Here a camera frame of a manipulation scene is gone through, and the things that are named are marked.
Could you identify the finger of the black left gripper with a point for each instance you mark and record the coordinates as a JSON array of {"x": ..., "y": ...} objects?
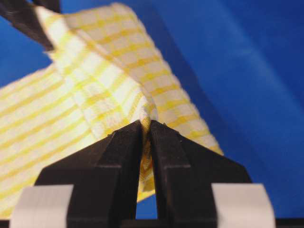
[
  {"x": 53, "y": 5},
  {"x": 21, "y": 15}
]

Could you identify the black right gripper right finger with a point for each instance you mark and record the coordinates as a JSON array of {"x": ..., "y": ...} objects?
[{"x": 198, "y": 188}]

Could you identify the blue table cloth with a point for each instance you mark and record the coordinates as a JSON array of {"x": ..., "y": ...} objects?
[{"x": 241, "y": 63}]

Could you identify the yellow checked towel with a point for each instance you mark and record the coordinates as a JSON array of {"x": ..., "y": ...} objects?
[{"x": 106, "y": 73}]

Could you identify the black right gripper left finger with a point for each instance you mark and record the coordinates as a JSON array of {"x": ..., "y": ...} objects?
[{"x": 95, "y": 187}]

